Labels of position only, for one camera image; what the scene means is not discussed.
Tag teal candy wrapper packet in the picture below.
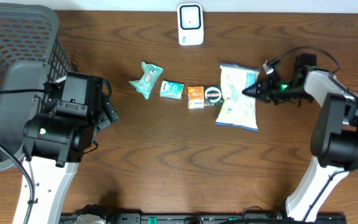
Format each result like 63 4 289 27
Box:
129 62 164 100

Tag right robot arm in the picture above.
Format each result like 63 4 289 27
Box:
242 53 358 222

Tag small teal packet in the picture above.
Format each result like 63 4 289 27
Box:
160 80 184 100

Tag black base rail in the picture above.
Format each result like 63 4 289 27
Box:
59 212 347 224

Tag black left camera cable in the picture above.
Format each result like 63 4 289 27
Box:
0 88 54 95

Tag large white snack bag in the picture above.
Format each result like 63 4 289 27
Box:
215 63 260 132

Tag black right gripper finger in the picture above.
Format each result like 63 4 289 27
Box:
247 79 271 91
242 88 269 101

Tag dark green round-label packet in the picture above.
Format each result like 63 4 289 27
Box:
204 86 224 106

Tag grey plastic basket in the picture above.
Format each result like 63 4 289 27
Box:
0 3 72 160

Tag orange snack packet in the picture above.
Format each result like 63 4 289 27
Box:
188 86 205 110

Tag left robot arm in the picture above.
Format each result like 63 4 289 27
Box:
13 72 119 223

